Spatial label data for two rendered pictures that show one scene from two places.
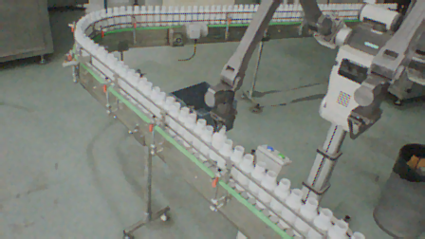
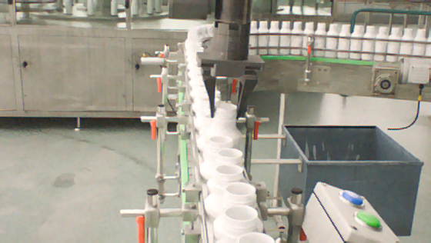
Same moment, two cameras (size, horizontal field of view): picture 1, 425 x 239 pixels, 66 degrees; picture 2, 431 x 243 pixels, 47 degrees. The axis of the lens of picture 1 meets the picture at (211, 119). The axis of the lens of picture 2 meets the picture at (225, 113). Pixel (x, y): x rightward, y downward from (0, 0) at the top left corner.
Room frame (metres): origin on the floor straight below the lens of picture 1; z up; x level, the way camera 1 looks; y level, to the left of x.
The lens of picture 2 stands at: (0.56, -0.54, 1.41)
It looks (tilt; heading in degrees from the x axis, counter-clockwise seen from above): 16 degrees down; 41
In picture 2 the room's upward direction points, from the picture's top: 2 degrees clockwise
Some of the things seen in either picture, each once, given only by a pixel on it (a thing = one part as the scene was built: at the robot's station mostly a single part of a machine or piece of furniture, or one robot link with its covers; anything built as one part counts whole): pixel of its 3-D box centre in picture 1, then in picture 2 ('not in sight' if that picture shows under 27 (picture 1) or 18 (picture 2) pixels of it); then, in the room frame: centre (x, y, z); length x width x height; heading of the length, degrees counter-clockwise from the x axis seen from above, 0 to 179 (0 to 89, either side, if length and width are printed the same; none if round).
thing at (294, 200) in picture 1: (291, 208); not in sight; (0.85, -0.34, 1.08); 0.06 x 0.06 x 0.17
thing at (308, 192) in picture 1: (307, 205); not in sight; (1.44, -0.66, 0.49); 0.13 x 0.13 x 0.40; 47
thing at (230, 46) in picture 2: (225, 106); (230, 44); (1.14, -0.05, 1.30); 0.10 x 0.07 x 0.07; 137
